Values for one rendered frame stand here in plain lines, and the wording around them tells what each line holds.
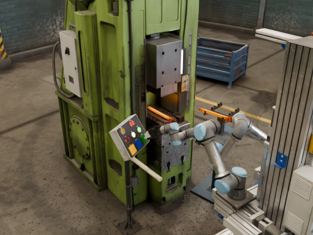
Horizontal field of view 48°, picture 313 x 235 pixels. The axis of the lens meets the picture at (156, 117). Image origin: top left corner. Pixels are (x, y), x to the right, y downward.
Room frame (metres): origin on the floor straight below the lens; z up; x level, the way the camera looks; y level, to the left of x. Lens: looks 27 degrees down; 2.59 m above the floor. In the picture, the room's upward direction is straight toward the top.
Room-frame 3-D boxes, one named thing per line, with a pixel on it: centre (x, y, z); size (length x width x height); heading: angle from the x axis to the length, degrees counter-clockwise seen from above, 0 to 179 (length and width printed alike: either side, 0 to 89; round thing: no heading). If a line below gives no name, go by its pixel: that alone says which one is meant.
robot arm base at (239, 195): (2.19, -0.62, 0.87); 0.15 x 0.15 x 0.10
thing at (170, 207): (3.07, -0.15, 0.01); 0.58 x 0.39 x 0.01; 128
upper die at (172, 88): (3.27, 0.01, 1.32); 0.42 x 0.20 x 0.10; 38
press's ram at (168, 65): (3.30, -0.02, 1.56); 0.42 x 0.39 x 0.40; 38
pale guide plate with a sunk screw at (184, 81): (3.40, -0.28, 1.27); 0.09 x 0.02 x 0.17; 128
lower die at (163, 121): (3.27, 0.01, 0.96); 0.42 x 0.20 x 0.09; 38
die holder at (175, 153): (3.31, -0.02, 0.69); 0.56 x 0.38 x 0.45; 38
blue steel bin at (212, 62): (7.06, -1.17, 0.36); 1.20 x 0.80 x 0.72; 55
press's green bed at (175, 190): (3.31, -0.02, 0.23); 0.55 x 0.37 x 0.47; 38
